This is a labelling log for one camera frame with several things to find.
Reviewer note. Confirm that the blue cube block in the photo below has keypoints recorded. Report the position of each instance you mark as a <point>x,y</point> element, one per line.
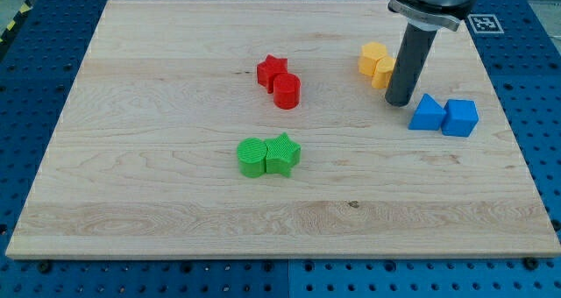
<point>461,118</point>

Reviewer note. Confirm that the red star block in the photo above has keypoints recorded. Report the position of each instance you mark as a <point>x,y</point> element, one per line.
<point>268,69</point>

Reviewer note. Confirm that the red cylinder block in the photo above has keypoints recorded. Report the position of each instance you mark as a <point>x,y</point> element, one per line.
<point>286,91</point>

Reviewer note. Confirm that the wooden board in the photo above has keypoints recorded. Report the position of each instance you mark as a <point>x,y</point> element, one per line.
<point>143,161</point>

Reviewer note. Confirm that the green cylinder block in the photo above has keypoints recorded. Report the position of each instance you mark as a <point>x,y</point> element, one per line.
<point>251,153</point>

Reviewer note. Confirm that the green star block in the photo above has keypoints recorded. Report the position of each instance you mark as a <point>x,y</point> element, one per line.
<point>282,155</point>

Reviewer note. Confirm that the black yellow hazard tape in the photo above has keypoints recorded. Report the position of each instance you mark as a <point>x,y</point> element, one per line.
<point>12,28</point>

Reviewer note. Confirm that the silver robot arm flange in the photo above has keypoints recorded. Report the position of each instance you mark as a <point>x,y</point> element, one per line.
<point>432,15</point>

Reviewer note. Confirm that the blue triangle block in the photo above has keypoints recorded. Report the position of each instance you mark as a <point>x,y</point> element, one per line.
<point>428,115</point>

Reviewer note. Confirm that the yellow cylinder block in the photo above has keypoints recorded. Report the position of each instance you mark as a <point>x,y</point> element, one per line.
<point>383,72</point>

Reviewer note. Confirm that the yellow hexagon block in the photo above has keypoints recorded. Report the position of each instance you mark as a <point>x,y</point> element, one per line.
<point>370,54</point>

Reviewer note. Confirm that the black white fiducial marker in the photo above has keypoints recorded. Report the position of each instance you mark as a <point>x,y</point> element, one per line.
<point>485,24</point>

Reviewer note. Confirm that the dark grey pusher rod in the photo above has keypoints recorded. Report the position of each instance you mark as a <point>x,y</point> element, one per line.
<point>415,47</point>

